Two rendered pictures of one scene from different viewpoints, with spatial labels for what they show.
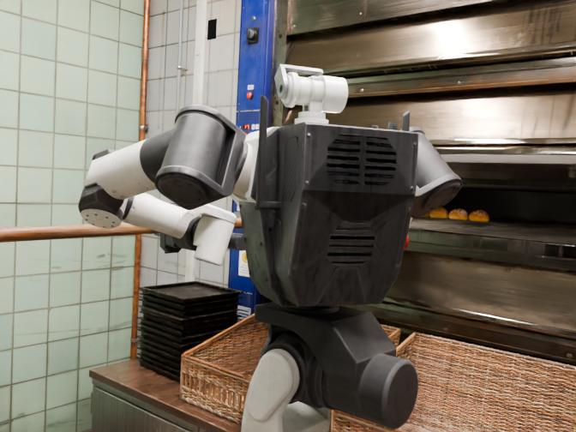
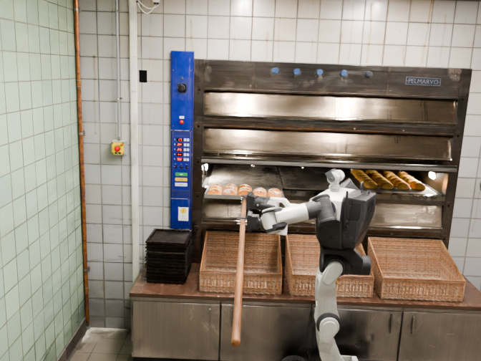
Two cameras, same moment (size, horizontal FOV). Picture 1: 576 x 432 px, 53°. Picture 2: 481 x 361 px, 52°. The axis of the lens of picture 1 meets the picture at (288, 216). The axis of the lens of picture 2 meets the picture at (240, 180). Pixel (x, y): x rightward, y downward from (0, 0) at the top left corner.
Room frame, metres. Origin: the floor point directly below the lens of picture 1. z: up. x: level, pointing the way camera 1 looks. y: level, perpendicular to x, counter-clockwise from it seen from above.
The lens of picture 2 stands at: (-0.69, 2.08, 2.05)
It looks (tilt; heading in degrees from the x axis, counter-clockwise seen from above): 13 degrees down; 321
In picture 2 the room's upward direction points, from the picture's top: 2 degrees clockwise
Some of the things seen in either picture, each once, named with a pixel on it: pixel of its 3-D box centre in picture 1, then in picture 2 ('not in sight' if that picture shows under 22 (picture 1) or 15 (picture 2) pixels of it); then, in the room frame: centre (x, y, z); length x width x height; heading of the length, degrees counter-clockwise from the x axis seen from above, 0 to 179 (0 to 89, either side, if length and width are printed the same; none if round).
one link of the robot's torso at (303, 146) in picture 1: (321, 207); (343, 215); (1.02, -0.06, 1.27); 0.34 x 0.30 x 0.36; 111
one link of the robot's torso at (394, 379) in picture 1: (334, 357); (345, 259); (1.01, -0.10, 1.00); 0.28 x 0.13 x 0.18; 50
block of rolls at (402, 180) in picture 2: not in sight; (386, 177); (1.67, -1.38, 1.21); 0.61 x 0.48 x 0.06; 140
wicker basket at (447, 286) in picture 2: not in sight; (412, 267); (1.09, -0.97, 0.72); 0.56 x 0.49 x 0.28; 50
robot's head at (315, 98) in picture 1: (315, 99); (335, 178); (1.08, -0.04, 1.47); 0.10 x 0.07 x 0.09; 111
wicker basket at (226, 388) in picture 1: (290, 363); (241, 261); (1.86, -0.03, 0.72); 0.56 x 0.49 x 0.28; 50
